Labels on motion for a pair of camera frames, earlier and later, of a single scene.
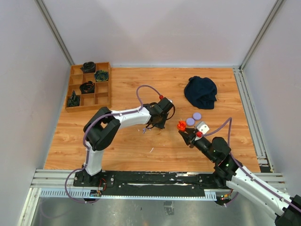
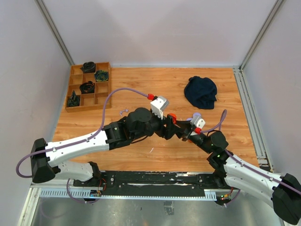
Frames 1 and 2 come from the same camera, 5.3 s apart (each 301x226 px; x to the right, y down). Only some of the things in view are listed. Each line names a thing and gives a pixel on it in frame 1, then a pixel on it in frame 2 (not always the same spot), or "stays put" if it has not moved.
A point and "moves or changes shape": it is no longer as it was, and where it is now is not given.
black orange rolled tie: x=87 y=87 stays put
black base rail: x=187 y=183 stays put
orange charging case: x=181 y=125 moves or changes shape
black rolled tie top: x=88 y=67 stays put
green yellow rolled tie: x=101 y=76 stays put
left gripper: x=162 y=125 -> x=168 y=131
